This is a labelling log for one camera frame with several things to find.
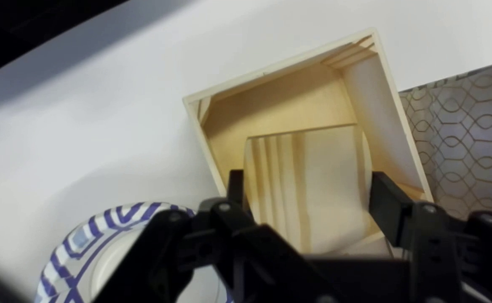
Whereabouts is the small open wooden box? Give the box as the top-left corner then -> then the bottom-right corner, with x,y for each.
181,27 -> 436,261

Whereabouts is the robot gripper right finger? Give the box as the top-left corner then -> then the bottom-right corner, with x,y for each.
367,170 -> 492,303

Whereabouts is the robot gripper left finger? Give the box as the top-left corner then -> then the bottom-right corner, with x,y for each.
92,167 -> 336,303

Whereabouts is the blue white paper bowl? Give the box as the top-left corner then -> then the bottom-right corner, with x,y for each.
33,201 -> 235,303

